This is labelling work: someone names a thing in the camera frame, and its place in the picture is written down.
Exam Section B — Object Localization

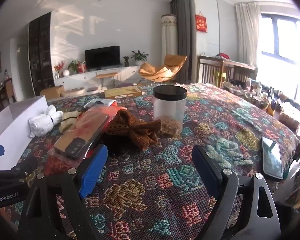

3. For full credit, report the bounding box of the flat yellow cardboard box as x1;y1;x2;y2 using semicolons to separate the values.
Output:
104;85;145;99

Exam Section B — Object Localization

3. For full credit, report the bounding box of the white curtain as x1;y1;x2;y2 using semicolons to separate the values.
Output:
235;2;263;67

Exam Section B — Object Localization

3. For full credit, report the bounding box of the dark display cabinet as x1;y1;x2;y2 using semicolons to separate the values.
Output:
28;12;56;97

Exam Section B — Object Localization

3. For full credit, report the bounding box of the row of bottles and jars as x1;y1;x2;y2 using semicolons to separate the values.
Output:
222;77;300;120

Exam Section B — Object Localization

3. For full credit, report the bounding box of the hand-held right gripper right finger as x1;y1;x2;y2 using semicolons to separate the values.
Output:
191;145;282;240

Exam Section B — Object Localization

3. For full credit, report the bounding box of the red flower bouquet vase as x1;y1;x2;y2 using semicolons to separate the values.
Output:
54;61;65;78

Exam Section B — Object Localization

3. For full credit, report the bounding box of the black smartphone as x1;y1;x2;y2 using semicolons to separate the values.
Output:
261;136;284;180

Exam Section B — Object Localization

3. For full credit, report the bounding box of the colourful woven printed blanket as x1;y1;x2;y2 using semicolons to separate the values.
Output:
14;82;300;240

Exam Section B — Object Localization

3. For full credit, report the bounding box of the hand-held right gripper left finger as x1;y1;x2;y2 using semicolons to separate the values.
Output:
17;144;108;240

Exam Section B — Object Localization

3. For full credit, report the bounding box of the green plant with red pot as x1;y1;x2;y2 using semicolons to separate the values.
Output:
67;60;87;74

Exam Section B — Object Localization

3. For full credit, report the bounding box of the large potted green plant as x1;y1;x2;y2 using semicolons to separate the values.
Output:
130;50;149;67

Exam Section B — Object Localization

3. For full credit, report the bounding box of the black television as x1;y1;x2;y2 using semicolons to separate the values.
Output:
84;45;121;70

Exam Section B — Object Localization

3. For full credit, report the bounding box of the white rolled towel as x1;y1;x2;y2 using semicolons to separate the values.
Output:
29;105;64;137

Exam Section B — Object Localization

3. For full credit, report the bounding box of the orange fish plush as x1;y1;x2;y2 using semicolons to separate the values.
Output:
47;104;127;173

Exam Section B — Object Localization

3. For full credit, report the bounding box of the green plastic stool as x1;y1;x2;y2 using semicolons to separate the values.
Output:
214;70;228;87

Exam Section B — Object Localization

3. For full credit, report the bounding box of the covered tower air conditioner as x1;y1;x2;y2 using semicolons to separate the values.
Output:
161;14;177;68

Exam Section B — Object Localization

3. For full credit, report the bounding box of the red wall hanging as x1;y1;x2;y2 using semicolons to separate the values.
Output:
195;12;208;33

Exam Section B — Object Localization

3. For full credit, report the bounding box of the brown cardboard box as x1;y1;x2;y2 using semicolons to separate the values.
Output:
39;85;65;100

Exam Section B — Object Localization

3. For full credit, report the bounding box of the orange lounge chair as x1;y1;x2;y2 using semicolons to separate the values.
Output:
138;54;188;83

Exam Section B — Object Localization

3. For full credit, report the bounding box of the brown phone case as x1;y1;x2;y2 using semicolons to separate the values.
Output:
54;112;111;160

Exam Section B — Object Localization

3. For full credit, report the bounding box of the woven basket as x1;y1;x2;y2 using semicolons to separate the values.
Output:
280;102;300;131

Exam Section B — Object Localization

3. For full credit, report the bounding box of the clear jar with black lid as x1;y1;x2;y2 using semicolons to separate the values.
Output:
152;85;188;138

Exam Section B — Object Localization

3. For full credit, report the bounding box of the brown knitted cloth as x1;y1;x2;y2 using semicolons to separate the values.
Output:
105;109;163;152

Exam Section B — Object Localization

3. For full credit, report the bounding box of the dark wooden dining chair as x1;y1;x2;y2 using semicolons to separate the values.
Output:
0;77;17;110

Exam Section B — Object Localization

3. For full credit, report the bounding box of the grey curtain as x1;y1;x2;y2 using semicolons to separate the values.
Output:
170;0;198;84

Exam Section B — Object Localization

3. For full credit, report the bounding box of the beige rolled cloth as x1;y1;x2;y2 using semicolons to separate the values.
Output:
59;111;82;133

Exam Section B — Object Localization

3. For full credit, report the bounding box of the white cardboard box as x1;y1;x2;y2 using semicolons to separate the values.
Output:
0;96;48;172

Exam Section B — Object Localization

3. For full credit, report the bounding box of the window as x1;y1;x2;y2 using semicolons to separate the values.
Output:
260;12;300;65

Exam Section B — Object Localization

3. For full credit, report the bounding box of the wooden bench stool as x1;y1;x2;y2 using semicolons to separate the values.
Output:
95;72;118;89

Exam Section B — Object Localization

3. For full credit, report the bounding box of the white television cabinet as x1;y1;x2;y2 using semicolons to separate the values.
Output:
54;66;142;90

